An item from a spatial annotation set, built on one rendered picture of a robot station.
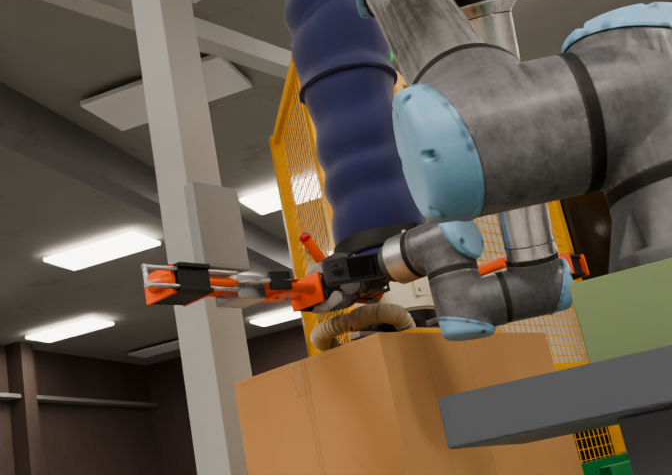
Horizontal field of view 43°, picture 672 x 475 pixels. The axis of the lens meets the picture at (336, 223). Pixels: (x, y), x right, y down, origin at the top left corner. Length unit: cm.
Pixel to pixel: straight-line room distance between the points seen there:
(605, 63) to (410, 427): 83
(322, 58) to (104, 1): 249
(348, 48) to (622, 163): 120
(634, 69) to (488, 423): 40
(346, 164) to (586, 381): 130
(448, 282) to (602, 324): 72
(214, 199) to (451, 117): 215
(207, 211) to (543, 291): 164
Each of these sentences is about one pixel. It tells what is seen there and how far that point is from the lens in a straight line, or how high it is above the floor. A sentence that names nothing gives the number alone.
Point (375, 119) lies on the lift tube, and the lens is 194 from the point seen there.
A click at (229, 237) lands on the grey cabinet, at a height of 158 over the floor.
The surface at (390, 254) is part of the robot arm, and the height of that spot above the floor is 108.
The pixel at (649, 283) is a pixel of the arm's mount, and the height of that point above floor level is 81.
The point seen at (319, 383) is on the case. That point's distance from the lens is 163.
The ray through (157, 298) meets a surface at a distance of 146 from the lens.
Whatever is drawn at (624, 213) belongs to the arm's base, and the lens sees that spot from 90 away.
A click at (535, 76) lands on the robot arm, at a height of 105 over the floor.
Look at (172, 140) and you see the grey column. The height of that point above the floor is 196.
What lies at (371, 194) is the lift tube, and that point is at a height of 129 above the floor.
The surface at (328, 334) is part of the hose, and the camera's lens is 178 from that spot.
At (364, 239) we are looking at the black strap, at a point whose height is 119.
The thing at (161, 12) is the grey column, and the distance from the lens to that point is 328.
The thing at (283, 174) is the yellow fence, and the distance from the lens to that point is 343.
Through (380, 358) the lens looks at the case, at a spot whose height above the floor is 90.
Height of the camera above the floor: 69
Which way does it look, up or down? 17 degrees up
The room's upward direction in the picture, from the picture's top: 11 degrees counter-clockwise
